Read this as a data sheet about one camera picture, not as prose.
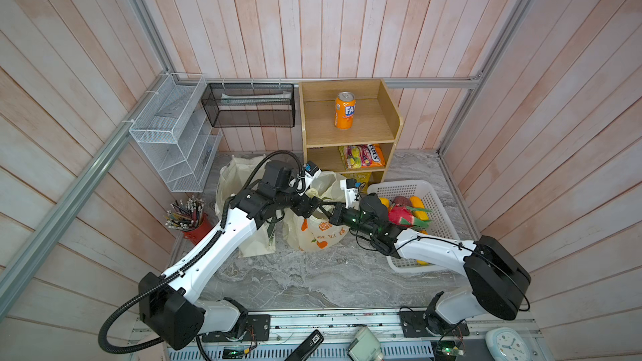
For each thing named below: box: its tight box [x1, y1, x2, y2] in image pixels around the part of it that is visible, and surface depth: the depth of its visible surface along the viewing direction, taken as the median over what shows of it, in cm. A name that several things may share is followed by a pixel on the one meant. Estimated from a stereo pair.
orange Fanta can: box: [334, 91, 357, 130], surface depth 79 cm
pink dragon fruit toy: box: [387, 204, 434, 228], surface depth 90 cm
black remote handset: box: [285, 329, 325, 361], surface depth 70 cm
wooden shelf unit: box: [298, 78, 404, 180], surface depth 90 cm
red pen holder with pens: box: [163, 195, 214, 245], surface depth 83 cm
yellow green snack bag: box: [337, 145, 362, 171], surface depth 95 cm
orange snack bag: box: [361, 143, 386, 168], surface depth 95 cm
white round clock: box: [484, 326, 532, 361], surface depth 70 cm
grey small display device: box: [346, 326, 384, 361], surface depth 68 cm
